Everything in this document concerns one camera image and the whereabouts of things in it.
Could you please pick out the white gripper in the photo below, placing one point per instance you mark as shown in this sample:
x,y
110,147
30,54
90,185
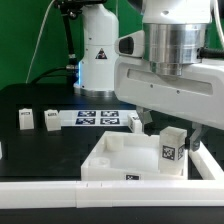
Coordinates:
x,y
197,95

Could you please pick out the white square tabletop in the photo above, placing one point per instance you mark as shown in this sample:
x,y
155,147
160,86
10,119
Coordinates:
x,y
127,156

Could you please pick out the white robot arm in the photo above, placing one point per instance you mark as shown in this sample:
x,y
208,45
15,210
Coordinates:
x,y
164,67

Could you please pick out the white L-shaped fence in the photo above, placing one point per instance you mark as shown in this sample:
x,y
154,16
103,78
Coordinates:
x,y
79,194

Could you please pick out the white block at left edge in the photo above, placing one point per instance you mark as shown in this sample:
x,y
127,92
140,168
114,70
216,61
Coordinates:
x,y
0,150

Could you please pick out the white marker base plate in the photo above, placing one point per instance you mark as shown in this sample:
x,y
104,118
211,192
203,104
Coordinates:
x,y
96,117

